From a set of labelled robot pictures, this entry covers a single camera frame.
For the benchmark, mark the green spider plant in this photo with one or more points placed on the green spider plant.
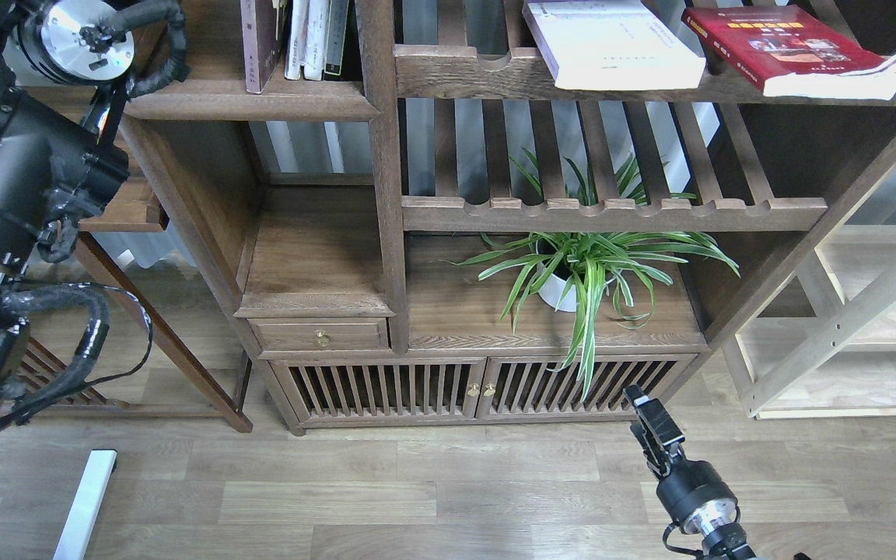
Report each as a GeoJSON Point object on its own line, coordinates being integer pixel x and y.
{"type": "Point", "coordinates": [593, 265]}

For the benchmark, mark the red hardcover book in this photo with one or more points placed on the red hardcover book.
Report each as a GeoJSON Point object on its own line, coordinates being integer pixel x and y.
{"type": "Point", "coordinates": [784, 51]}

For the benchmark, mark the white paperback book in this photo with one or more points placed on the white paperback book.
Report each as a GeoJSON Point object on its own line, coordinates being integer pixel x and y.
{"type": "Point", "coordinates": [610, 46]}

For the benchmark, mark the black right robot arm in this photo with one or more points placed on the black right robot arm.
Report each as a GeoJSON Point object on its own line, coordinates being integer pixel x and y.
{"type": "Point", "coordinates": [728, 542]}

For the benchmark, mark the maroon book white characters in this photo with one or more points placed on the maroon book white characters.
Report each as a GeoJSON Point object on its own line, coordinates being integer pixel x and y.
{"type": "Point", "coordinates": [262, 24]}

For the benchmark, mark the white upright book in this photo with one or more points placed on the white upright book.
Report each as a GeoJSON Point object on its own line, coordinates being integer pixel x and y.
{"type": "Point", "coordinates": [298, 29]}
{"type": "Point", "coordinates": [316, 40]}

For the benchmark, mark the white plant pot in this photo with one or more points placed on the white plant pot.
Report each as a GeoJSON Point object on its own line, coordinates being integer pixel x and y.
{"type": "Point", "coordinates": [557, 294]}

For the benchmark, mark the dark green upright book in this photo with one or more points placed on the dark green upright book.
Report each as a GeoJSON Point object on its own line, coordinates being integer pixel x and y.
{"type": "Point", "coordinates": [337, 24]}

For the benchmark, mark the white upright book left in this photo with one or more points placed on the white upright book left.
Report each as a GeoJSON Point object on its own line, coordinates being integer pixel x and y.
{"type": "Point", "coordinates": [298, 29]}

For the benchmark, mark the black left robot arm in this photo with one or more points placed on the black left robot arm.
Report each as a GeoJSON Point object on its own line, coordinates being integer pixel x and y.
{"type": "Point", "coordinates": [67, 69]}

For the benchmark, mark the white metal bar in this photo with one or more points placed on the white metal bar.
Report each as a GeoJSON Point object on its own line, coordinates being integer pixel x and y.
{"type": "Point", "coordinates": [80, 523]}

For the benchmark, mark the dark wooden side table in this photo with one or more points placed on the dark wooden side table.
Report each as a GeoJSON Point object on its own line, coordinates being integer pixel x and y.
{"type": "Point", "coordinates": [137, 209]}

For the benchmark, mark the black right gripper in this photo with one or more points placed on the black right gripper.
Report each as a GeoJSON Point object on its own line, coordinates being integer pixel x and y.
{"type": "Point", "coordinates": [691, 491]}

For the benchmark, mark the dark wooden bookshelf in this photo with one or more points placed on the dark wooden bookshelf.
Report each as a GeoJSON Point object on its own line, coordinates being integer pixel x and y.
{"type": "Point", "coordinates": [341, 206]}

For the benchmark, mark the light wooden shelf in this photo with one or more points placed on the light wooden shelf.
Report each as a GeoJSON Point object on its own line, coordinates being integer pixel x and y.
{"type": "Point", "coordinates": [839, 360]}

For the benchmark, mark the white upright book middle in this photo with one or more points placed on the white upright book middle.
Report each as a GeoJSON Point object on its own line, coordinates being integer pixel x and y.
{"type": "Point", "coordinates": [316, 40]}

